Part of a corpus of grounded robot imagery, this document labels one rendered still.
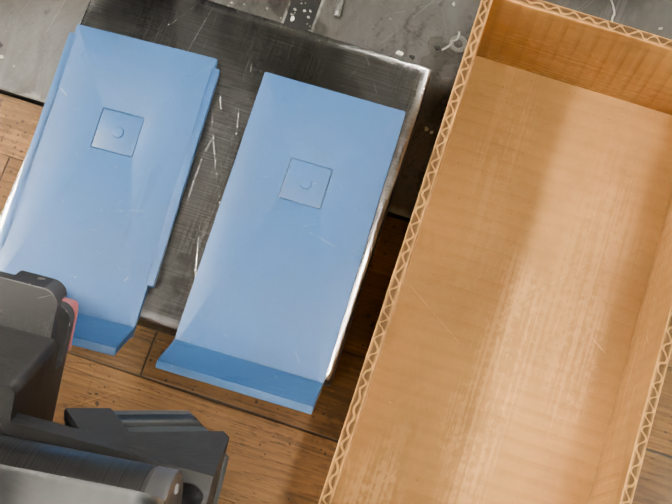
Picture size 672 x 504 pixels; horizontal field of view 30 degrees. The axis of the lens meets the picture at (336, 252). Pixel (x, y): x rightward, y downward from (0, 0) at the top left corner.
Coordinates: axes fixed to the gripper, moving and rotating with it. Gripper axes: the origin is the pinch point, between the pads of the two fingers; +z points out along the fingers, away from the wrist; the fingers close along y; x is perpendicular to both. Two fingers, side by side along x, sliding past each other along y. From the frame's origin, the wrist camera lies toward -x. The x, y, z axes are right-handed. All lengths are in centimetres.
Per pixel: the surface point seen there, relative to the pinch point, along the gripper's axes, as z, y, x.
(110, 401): 2.2, -3.5, -3.9
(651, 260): 7.4, 8.4, -26.9
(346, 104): 7.8, 11.9, -10.9
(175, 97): 7.2, 10.2, -3.0
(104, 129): 6.1, 8.1, -0.3
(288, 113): 7.3, 10.8, -8.4
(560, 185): 8.8, 10.6, -21.9
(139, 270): 3.0, 2.8, -3.8
